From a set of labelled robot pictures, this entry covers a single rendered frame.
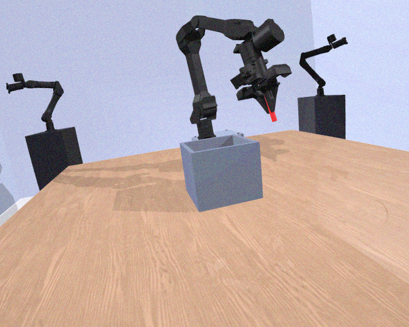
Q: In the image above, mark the red peg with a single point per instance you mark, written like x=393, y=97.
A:
x=272, y=114

